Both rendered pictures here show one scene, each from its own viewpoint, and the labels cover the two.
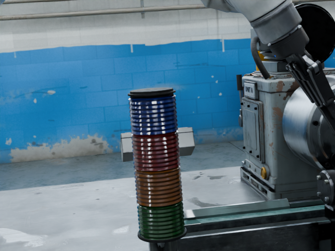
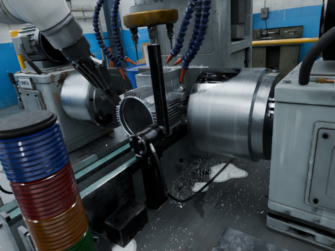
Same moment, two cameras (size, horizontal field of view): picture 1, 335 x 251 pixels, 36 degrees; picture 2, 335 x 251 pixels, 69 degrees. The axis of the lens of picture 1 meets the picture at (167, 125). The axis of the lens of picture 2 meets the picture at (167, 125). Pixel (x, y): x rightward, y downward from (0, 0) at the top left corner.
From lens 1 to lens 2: 0.39 m
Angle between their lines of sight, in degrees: 45
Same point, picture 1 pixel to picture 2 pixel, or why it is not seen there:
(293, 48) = (83, 51)
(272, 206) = (88, 163)
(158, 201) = (71, 240)
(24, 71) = not seen: outside the picture
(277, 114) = (55, 97)
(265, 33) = (59, 40)
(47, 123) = not seen: outside the picture
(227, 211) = not seen: hidden behind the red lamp
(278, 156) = (63, 124)
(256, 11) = (49, 21)
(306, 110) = (82, 92)
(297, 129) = (78, 105)
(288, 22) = (76, 30)
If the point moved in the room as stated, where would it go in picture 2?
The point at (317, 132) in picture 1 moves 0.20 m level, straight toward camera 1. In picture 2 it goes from (93, 105) to (110, 118)
